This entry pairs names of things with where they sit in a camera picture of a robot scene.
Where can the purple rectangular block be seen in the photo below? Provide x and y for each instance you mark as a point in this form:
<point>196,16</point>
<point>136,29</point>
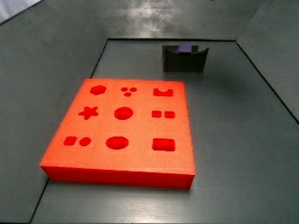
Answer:
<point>184,48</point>

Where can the red foam shape board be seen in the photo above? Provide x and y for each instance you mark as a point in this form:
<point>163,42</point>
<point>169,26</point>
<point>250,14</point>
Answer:
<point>124,136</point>

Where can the black curved fixture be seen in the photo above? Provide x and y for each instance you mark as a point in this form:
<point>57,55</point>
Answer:
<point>183,62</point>

